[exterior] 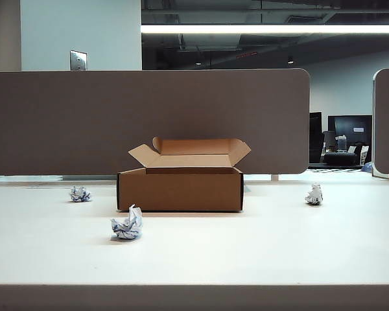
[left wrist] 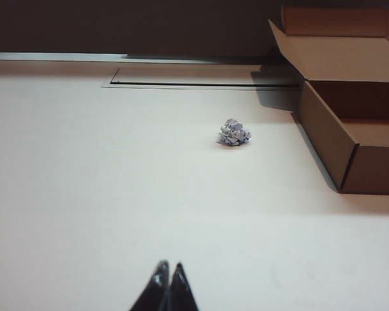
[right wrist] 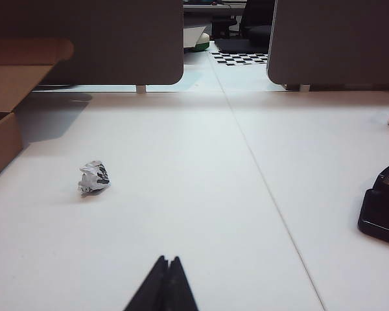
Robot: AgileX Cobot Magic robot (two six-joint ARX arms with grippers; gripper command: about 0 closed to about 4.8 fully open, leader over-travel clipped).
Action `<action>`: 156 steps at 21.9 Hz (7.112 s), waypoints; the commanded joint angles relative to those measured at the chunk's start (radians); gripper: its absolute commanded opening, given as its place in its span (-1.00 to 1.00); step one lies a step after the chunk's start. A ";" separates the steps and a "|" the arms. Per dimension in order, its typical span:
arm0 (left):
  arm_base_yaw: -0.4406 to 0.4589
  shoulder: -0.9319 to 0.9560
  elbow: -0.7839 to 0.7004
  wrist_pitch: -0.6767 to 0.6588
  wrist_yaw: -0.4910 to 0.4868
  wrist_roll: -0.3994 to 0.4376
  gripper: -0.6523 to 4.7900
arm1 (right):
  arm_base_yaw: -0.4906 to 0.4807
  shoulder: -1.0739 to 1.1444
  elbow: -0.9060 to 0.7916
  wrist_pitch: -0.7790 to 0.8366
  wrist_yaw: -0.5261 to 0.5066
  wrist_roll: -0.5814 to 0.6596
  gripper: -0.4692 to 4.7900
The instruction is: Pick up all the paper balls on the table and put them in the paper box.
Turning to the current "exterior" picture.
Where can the black round ottoman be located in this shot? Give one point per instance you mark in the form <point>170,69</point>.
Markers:
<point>340,158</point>

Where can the tall paper ball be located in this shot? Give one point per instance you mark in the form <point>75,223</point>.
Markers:
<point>315,196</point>

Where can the long ceiling light strip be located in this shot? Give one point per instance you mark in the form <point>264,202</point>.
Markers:
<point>262,29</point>

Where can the black tall cabinet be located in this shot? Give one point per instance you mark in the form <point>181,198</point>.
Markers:
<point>315,136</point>

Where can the small paper ball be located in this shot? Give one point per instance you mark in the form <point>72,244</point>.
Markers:
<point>79,194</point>

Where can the large paper ball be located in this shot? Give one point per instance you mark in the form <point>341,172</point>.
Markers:
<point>128,226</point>

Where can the blue crumpled bag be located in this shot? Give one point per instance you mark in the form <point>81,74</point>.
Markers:
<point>367,168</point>

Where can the open brown cardboard box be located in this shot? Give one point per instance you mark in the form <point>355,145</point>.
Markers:
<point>181,194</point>

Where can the large black screen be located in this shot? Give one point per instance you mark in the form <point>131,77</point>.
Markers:
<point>350,124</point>

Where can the metal wall switch plate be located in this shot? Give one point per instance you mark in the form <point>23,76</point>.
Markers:
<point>78,60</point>

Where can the grey desk divider panel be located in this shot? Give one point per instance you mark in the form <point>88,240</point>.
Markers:
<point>84,123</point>

